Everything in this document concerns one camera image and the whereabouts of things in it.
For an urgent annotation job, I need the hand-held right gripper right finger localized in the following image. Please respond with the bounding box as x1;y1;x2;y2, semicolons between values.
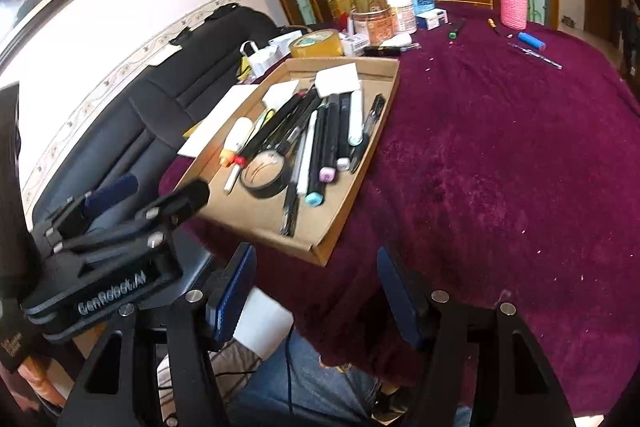
376;246;576;427

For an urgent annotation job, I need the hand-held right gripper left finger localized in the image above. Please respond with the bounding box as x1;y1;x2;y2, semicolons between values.
57;242;258;427

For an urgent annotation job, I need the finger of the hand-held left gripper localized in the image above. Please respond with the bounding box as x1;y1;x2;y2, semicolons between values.
59;178;212;266
30;173;139;254

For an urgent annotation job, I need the shallow cardboard box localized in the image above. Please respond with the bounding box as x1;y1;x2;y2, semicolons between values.
172;57;401;267

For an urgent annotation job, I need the white glue tube orange cap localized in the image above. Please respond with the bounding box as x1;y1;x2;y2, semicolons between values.
220;117;256;168

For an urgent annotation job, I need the black marker red cap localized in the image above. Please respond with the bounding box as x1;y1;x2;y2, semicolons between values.
235;94;308;168

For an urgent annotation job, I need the black marker light blue cap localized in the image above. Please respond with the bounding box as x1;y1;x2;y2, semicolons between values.
304;104;328;208

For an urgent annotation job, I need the plain black marker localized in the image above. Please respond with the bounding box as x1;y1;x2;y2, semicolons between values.
265;89;323;152

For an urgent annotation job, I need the small white charger cube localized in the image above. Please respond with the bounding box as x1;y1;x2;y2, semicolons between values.
261;79;301;112

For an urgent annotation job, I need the black marker pink cap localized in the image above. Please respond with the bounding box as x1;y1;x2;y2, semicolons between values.
317;94;341;184

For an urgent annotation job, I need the black marker grey cap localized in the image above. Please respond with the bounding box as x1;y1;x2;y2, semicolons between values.
336;93;353;172

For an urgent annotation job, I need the thick white marker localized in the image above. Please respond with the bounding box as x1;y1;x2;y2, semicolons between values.
346;89;364;146

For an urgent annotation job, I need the large white charger plug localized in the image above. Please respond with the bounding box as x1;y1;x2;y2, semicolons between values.
314;63;362;98

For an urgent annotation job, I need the white block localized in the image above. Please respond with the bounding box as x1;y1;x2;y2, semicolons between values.
210;287;295;360

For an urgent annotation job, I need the dark leather chair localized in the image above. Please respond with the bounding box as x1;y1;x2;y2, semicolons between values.
32;72;221;233

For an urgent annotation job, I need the black tape roll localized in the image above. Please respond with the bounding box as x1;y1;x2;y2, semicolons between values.
239;149;292;200

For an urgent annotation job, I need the yellow envelope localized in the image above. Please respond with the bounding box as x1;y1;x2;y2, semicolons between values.
182;117;206;140

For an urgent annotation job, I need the white paper sheet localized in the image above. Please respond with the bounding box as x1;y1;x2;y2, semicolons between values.
177;84;261;158

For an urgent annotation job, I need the clear gel pen black grip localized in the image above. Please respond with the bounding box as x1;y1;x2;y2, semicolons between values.
280;127;308;238

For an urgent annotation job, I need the person's leg in jeans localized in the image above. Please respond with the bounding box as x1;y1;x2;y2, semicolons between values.
225;327;476;427

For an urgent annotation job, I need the white marker pen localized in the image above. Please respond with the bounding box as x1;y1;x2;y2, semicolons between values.
296;109;320;196

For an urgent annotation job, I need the purple velvet tablecloth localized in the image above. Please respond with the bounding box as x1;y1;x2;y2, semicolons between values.
160;4;640;418

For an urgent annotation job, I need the white paper bag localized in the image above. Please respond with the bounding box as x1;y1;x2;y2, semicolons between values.
239;41;286;82

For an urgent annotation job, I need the black bag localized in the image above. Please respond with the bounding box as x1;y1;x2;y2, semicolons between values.
150;4;281;108

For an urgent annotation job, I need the white paper packet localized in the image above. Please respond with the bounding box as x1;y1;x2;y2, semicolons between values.
270;34;303;51

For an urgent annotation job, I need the yellow packing tape roll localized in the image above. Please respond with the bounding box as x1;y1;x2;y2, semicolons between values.
289;29;346;58

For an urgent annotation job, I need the gold brown carton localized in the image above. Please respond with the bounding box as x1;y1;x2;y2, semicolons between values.
327;0;356;30

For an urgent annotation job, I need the clear jar orange print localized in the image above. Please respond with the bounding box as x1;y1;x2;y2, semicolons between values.
351;7;396;48

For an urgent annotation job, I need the silver metal pen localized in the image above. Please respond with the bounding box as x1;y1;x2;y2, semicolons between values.
507;42;563;70

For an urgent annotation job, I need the small blue white box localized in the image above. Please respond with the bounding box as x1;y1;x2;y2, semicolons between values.
416;8;449;31

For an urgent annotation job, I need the white medicine bottle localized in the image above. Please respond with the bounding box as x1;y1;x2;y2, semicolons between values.
385;0;418;35

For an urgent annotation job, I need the black cable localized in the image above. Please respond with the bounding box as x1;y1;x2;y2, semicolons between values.
282;324;296;413

